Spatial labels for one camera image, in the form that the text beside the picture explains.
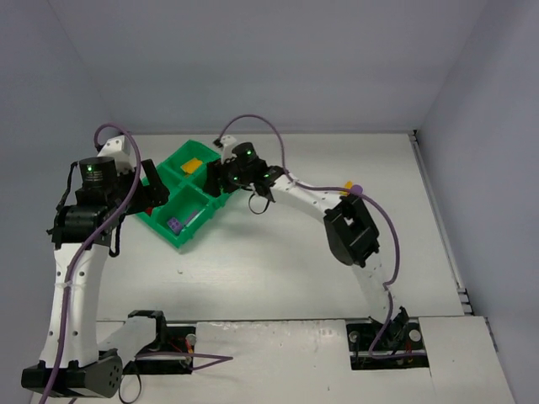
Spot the yellow oval lego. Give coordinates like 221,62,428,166
181,157,203,175

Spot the purple rectangular lego brick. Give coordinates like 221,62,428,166
166,217,184,236

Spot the green compartment tray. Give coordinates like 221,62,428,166
136,140,231,248

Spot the purple curved lego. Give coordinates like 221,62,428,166
184,210,200,225

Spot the purple oval lego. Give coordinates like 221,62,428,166
350,184,363,195

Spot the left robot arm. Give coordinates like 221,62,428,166
21,157,169,402

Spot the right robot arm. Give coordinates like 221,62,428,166
204,136,408,339

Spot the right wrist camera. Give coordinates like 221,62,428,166
214,135,237,164

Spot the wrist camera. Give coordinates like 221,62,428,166
214,135,237,164
98,136,133,174

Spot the black cable loop right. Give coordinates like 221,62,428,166
247,191,270,215

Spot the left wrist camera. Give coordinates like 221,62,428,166
98,136,133,174

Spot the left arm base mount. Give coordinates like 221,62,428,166
124,323,196,375

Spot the black thin cable left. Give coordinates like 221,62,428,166
118,357,142,403

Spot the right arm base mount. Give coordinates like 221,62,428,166
346,319,430,371

